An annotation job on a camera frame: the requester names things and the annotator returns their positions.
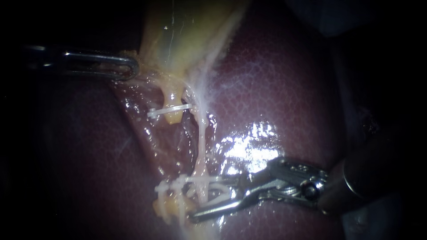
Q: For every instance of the pale fatty tissue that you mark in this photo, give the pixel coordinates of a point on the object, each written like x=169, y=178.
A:
x=173, y=208
x=213, y=66

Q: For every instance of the dark right arm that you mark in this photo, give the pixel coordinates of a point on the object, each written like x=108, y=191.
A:
x=367, y=173

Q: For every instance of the thin tube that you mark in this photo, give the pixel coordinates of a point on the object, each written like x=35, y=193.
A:
x=172, y=100
x=201, y=150

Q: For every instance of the white clip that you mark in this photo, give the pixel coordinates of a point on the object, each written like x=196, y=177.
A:
x=168, y=111
x=218, y=179
x=166, y=187

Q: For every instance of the gallbladder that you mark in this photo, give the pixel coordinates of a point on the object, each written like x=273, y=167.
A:
x=180, y=36

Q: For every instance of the right arm instrument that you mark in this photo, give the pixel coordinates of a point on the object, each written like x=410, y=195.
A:
x=287, y=181

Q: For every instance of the dark red liver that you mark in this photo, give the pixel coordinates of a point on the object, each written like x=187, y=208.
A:
x=287, y=100

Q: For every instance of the left arm instrument jaw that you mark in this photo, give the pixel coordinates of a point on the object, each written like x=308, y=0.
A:
x=131, y=64

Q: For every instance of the right arm instrument jaw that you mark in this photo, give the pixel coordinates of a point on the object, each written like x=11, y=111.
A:
x=217, y=210
x=228, y=182

